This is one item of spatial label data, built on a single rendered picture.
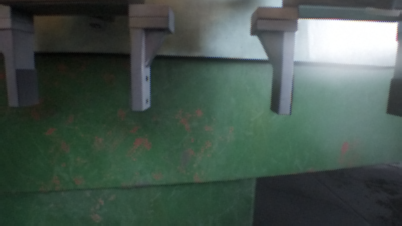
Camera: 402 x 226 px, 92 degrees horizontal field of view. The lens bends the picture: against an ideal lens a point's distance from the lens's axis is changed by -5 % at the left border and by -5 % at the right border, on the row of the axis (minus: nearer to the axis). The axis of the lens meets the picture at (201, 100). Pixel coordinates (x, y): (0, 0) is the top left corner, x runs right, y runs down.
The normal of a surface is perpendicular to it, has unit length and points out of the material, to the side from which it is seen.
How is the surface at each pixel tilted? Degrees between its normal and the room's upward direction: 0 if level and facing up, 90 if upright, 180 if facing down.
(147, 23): 90
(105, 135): 90
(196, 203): 90
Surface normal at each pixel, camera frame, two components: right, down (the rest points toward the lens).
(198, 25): 0.19, 0.13
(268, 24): -0.03, 0.13
